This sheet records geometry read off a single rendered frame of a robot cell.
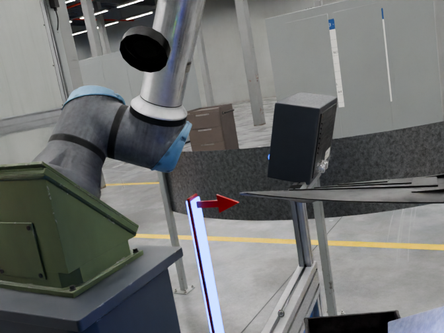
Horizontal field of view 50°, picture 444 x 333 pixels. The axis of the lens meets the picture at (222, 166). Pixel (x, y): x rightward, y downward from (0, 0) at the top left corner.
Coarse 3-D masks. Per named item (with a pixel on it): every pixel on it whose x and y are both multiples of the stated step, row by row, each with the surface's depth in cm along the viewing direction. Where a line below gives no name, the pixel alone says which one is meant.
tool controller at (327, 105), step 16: (304, 96) 126; (320, 96) 129; (288, 112) 112; (304, 112) 111; (320, 112) 111; (272, 128) 115; (288, 128) 113; (304, 128) 111; (320, 128) 113; (272, 144) 115; (288, 144) 114; (304, 144) 112; (320, 144) 117; (272, 160) 116; (288, 160) 115; (304, 160) 113; (320, 160) 120; (272, 176) 117; (288, 176) 116; (304, 176) 114
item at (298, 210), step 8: (296, 208) 112; (304, 208) 111; (296, 216) 112; (304, 216) 111; (296, 224) 112; (304, 224) 111; (296, 232) 112; (304, 232) 112; (296, 240) 113; (304, 240) 112; (304, 248) 113; (304, 256) 114; (312, 256) 114; (304, 264) 114; (312, 264) 114
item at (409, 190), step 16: (432, 176) 53; (240, 192) 49; (256, 192) 49; (272, 192) 50; (288, 192) 50; (304, 192) 50; (320, 192) 50; (336, 192) 49; (352, 192) 49; (368, 192) 48; (384, 192) 48; (400, 192) 47; (416, 192) 47; (432, 192) 46
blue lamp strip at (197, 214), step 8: (192, 200) 60; (192, 208) 60; (200, 208) 62; (200, 216) 62; (200, 224) 61; (200, 232) 61; (200, 240) 61; (200, 248) 61; (208, 248) 63; (208, 256) 63; (208, 264) 63; (208, 272) 62; (208, 280) 62; (208, 288) 62; (208, 296) 62; (216, 296) 64; (216, 304) 64; (216, 312) 64; (216, 320) 63; (216, 328) 63
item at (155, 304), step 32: (160, 256) 97; (0, 288) 94; (96, 288) 86; (128, 288) 85; (160, 288) 95; (0, 320) 87; (32, 320) 80; (64, 320) 76; (96, 320) 79; (128, 320) 86; (160, 320) 94
